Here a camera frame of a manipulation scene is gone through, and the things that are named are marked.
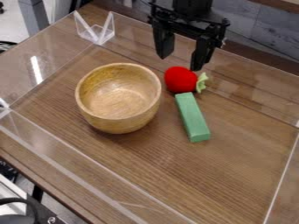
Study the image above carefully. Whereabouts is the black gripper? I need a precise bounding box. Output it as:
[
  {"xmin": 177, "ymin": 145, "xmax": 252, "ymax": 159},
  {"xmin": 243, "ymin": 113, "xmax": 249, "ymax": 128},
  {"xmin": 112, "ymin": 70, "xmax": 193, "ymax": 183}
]
[{"xmin": 148, "ymin": 0, "xmax": 229, "ymax": 71}]

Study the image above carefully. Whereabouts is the brown wooden bowl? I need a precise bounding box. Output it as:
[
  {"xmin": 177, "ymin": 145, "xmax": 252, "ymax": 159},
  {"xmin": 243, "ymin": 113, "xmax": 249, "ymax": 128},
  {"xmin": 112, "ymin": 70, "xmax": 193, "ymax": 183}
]
[{"xmin": 74, "ymin": 63, "xmax": 163, "ymax": 134}]

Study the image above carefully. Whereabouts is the green rectangular stick block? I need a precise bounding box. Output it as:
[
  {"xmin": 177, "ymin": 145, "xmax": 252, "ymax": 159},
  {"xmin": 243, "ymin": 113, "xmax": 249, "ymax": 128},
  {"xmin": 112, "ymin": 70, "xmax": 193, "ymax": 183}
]
[{"xmin": 175, "ymin": 92, "xmax": 211, "ymax": 143}]

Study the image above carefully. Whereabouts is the red plush strawberry toy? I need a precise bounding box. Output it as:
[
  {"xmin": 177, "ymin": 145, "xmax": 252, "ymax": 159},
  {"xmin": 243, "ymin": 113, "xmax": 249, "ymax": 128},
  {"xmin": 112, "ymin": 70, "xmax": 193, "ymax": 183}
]
[{"xmin": 163, "ymin": 66, "xmax": 209, "ymax": 94}]

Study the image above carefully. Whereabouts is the clear acrylic corner bracket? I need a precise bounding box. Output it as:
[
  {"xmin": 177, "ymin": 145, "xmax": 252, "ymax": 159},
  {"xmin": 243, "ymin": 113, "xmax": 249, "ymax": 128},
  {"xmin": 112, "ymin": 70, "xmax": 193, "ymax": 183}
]
[{"xmin": 73, "ymin": 10, "xmax": 116, "ymax": 46}]

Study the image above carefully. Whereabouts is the clear acrylic tray wall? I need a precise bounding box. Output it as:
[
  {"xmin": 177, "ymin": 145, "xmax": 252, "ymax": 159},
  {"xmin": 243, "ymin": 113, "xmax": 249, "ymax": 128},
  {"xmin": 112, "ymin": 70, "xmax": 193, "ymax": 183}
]
[{"xmin": 0, "ymin": 15, "xmax": 299, "ymax": 224}]

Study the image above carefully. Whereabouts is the black metal clamp bracket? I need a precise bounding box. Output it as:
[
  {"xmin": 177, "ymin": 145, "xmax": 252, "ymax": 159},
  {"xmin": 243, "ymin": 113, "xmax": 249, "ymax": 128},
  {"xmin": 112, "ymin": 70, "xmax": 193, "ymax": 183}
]
[{"xmin": 26, "ymin": 196, "xmax": 66, "ymax": 224}]

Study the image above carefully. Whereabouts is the black cable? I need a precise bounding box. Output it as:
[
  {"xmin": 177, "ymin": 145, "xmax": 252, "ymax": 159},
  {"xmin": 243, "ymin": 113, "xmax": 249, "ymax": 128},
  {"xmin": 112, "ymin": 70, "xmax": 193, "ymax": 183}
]
[{"xmin": 0, "ymin": 197, "xmax": 40, "ymax": 224}]

